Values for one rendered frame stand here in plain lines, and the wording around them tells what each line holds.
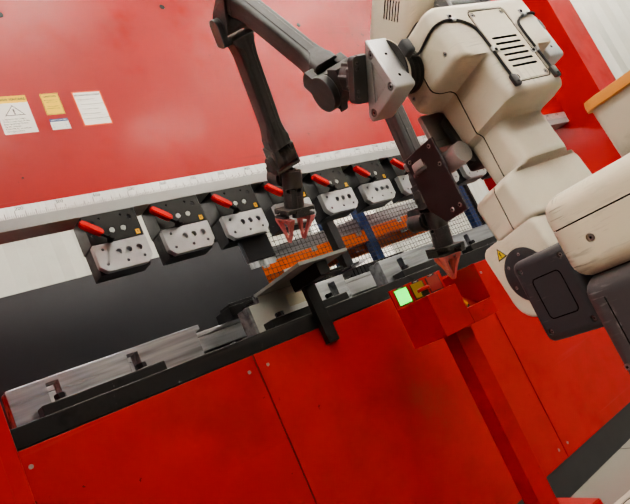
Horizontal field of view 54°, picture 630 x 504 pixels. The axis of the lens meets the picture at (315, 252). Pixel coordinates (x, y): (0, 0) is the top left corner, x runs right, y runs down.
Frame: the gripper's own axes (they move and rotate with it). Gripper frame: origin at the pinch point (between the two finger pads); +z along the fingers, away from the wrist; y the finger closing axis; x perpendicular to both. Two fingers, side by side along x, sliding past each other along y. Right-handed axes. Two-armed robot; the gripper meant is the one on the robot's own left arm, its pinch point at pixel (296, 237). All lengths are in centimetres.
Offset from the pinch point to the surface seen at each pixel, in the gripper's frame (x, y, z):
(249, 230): -17.7, 4.0, -0.5
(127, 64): -52, 19, -52
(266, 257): -15.9, -0.1, 8.9
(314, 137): -33, -39, -23
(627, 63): -229, -789, -25
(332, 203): -18.5, -32.1, -1.8
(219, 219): -22.5, 11.1, -4.9
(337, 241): -84, -95, 37
